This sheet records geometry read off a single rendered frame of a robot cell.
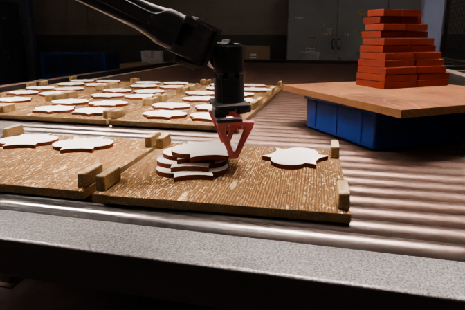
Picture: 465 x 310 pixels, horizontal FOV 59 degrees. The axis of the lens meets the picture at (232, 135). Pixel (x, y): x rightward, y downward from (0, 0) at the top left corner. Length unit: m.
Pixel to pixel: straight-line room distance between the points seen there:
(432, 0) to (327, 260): 2.03
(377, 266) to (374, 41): 0.87
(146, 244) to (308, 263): 0.21
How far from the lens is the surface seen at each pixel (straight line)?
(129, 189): 0.71
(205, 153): 0.75
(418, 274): 0.55
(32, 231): 0.66
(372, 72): 1.29
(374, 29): 1.31
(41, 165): 0.90
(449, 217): 0.71
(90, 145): 0.98
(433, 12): 2.44
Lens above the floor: 1.18
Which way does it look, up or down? 13 degrees down
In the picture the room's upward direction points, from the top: straight up
